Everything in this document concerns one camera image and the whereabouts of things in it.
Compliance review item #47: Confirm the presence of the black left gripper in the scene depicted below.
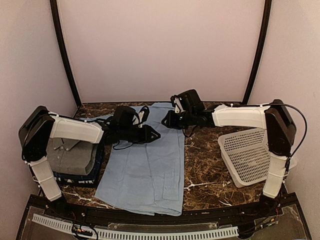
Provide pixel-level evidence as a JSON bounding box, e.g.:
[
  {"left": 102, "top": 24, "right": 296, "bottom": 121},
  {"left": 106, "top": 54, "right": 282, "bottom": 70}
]
[{"left": 119, "top": 124, "right": 160, "bottom": 144}]

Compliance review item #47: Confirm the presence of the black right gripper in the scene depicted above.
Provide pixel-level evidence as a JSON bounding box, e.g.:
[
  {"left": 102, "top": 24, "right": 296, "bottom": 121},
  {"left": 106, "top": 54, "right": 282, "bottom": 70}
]
[{"left": 161, "top": 110, "right": 195, "bottom": 130}]

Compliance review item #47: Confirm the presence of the light blue long sleeve shirt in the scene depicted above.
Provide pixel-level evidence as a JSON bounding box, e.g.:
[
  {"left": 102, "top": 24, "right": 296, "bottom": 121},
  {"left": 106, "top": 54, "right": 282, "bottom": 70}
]
[{"left": 94, "top": 102, "right": 185, "bottom": 216}]

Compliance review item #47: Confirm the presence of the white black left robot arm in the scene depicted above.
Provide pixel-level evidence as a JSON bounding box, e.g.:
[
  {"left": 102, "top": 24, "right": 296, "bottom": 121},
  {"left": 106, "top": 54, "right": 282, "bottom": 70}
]
[{"left": 18, "top": 105, "right": 161, "bottom": 218}]

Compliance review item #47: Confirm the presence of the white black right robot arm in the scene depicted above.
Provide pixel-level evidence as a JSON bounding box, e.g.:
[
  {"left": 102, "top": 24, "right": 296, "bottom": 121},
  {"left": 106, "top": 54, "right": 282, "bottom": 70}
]
[{"left": 161, "top": 99, "right": 297, "bottom": 217}]

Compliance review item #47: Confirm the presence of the folded navy plaid shirt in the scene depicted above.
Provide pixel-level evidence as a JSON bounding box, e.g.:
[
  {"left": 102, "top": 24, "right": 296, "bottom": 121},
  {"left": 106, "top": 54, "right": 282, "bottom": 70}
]
[{"left": 53, "top": 144, "right": 105, "bottom": 180}]

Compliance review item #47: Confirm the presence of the folded grey button shirt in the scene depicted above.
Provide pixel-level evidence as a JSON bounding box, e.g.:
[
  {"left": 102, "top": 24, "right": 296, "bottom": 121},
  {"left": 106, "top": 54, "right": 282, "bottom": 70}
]
[{"left": 46, "top": 138, "right": 97, "bottom": 176}]

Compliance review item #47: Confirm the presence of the white plastic mesh basket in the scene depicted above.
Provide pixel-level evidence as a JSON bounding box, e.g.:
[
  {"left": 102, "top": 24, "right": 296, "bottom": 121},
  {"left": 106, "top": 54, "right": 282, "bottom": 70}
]
[{"left": 218, "top": 128, "right": 288, "bottom": 194}]

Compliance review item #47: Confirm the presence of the folded black printed shirt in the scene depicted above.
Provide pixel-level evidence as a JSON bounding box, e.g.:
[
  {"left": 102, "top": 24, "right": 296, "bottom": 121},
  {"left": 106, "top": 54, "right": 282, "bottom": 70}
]
[{"left": 55, "top": 177, "right": 99, "bottom": 188}]

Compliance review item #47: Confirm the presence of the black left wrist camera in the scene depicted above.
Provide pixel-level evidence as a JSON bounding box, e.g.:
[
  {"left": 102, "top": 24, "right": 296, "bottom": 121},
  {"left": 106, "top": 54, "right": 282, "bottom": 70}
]
[{"left": 109, "top": 105, "right": 150, "bottom": 129}]

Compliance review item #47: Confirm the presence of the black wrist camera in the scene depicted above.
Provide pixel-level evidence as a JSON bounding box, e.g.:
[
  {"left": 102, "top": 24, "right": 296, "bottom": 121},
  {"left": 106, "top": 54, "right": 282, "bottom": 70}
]
[
  {"left": 170, "top": 89, "right": 205, "bottom": 115},
  {"left": 109, "top": 105, "right": 150, "bottom": 129}
]

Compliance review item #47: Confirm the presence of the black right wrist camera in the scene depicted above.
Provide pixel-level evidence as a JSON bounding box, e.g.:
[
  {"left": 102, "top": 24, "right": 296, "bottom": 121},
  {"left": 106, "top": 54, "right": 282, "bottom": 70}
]
[{"left": 170, "top": 89, "right": 205, "bottom": 115}]

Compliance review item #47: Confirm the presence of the black front rail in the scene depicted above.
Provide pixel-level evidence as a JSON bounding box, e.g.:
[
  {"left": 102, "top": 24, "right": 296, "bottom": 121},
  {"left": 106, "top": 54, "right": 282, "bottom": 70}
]
[{"left": 26, "top": 192, "right": 300, "bottom": 227}]

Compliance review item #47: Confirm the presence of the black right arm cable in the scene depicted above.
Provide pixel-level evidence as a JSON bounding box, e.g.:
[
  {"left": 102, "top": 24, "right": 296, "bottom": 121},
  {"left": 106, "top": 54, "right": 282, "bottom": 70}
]
[{"left": 279, "top": 103, "right": 308, "bottom": 176}]

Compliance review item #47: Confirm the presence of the white slotted cable duct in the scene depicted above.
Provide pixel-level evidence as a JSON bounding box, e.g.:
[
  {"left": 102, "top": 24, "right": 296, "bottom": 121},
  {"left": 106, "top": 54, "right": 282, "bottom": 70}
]
[{"left": 32, "top": 214, "right": 239, "bottom": 240}]

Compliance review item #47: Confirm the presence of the black right frame post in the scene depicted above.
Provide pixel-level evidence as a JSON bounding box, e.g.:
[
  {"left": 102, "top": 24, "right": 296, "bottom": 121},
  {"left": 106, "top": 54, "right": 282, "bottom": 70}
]
[{"left": 241, "top": 0, "right": 272, "bottom": 105}]

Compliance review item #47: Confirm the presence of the black frame post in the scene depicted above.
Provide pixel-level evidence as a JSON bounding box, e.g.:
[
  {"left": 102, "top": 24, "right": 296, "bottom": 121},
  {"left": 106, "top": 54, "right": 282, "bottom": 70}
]
[
  {"left": 49, "top": 0, "right": 82, "bottom": 108},
  {"left": 241, "top": 0, "right": 272, "bottom": 105}
]

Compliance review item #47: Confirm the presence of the black left frame post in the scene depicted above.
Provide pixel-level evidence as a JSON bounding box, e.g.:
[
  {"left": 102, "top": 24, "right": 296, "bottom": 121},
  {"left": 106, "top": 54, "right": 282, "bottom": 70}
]
[{"left": 49, "top": 0, "right": 82, "bottom": 108}]

